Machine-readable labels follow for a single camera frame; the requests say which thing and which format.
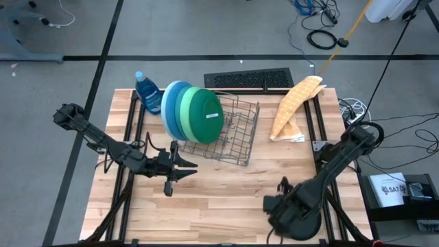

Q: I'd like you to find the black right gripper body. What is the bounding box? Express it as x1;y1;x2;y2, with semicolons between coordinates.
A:
263;191;296;226

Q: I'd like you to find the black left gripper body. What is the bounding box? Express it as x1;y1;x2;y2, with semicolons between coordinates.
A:
145;140;179;197

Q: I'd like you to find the dark green plate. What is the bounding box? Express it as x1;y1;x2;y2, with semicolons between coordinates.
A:
187;88;225;145

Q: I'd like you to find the light green plate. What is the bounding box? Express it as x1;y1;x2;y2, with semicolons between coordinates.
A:
179;86;206;143

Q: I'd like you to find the teal plate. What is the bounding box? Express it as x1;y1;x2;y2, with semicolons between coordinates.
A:
174;84;195;141

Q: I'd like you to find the blue plate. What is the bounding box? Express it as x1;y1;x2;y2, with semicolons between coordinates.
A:
164;81;193;141

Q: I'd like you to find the grey wire dish rack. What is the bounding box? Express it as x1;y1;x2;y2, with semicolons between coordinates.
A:
173;89;261;167

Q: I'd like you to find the blue dish soap bottle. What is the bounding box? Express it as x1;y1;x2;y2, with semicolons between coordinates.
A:
134;71;163;116

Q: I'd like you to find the beige crumpled cloth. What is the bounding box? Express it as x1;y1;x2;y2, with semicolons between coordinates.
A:
270;75;327;143

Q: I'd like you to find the white power strip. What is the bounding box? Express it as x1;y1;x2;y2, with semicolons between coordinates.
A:
338;97;373;130

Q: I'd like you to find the white box with label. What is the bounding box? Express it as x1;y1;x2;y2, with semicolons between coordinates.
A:
368;172;410;209

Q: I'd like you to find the black floor vent grille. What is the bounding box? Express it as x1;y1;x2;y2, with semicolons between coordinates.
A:
204;67;295;89

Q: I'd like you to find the black storage box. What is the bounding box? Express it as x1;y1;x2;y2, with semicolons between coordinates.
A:
358;173;439;222

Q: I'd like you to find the small black device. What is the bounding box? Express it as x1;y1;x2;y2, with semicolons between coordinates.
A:
406;183;434;200

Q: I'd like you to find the grey keyboard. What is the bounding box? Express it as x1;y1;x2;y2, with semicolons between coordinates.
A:
416;219;439;233

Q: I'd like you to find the black power strip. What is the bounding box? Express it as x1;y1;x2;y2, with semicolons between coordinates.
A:
322;6;340;25

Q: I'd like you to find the grey chair base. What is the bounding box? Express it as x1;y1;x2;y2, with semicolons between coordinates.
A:
0;0;64;63

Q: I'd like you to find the black stand base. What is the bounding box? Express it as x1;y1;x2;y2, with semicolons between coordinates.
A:
401;0;439;34

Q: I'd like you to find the black aluminium table frame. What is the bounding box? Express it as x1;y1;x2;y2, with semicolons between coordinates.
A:
80;87;377;247

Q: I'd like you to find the coiled black cable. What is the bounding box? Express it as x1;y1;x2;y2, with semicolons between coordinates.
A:
306;29;339;51

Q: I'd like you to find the black hanging cable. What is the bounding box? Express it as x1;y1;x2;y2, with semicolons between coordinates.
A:
358;0;423;124

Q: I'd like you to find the white cable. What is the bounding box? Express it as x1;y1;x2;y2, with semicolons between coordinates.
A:
47;0;76;29

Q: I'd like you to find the yellow hanging strap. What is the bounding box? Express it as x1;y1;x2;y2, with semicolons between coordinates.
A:
317;0;375;77

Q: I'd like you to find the blue cable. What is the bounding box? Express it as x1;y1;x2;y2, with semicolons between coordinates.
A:
287;0;316;68

